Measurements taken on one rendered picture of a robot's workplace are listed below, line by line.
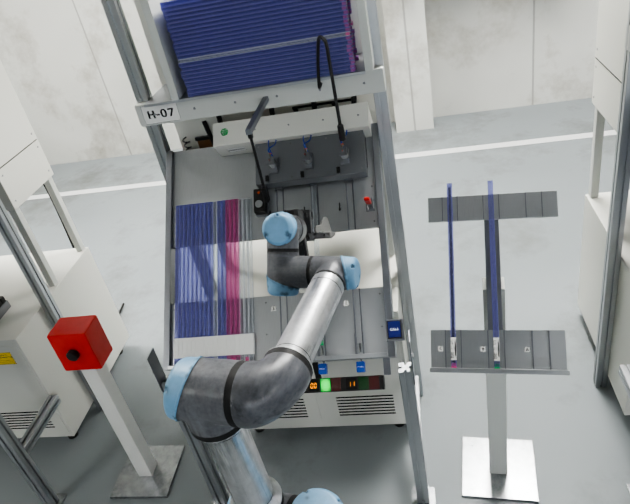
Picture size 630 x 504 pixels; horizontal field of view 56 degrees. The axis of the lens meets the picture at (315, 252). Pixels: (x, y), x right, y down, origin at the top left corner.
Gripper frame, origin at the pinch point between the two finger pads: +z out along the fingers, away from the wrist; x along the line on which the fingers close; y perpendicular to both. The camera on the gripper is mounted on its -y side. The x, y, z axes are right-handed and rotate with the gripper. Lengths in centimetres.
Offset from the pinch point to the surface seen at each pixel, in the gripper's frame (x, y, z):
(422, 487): -23, -87, 38
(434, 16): -54, 169, 298
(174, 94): 37, 47, 1
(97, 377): 84, -40, 22
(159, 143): 50, 37, 16
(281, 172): 8.6, 21.2, 10.4
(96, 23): 220, 205, 284
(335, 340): -4.1, -29.9, 3.9
